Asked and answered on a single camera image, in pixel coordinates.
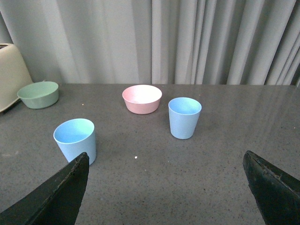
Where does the grey pleated curtain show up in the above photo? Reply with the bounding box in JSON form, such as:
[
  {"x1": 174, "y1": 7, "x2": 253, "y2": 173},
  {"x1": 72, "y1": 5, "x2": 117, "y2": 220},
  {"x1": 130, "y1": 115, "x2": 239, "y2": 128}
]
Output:
[{"x1": 0, "y1": 0, "x2": 300, "y2": 85}]

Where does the mint green bowl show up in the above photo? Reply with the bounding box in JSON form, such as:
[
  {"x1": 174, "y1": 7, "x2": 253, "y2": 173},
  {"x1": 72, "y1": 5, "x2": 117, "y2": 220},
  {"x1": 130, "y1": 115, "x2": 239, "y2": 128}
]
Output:
[{"x1": 17, "y1": 81, "x2": 59, "y2": 109}]

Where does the blue cup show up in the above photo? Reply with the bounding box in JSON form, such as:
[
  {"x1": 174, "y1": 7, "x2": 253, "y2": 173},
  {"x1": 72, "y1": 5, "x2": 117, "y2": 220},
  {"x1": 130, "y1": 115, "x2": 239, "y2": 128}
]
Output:
[
  {"x1": 168, "y1": 97, "x2": 202, "y2": 140},
  {"x1": 53, "y1": 118, "x2": 96, "y2": 165}
]

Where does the cream white toaster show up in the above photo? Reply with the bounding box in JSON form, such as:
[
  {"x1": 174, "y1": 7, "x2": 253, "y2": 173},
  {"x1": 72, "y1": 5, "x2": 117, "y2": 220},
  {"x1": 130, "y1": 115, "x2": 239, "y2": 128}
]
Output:
[{"x1": 0, "y1": 44, "x2": 33, "y2": 112}]

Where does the pink bowl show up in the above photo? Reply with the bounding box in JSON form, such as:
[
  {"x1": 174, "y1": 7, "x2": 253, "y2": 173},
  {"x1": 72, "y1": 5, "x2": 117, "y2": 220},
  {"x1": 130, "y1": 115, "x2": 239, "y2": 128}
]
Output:
[{"x1": 122, "y1": 84, "x2": 162, "y2": 115}]

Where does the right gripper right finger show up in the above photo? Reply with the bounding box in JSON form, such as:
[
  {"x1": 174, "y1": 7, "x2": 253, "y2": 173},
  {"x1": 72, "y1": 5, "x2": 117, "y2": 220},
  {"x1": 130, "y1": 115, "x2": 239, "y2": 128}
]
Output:
[{"x1": 243, "y1": 151, "x2": 300, "y2": 225}]

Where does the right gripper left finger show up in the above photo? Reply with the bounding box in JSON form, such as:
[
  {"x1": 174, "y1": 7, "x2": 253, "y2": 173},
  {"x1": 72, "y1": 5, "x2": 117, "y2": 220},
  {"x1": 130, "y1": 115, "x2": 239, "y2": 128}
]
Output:
[{"x1": 0, "y1": 152, "x2": 89, "y2": 225}]

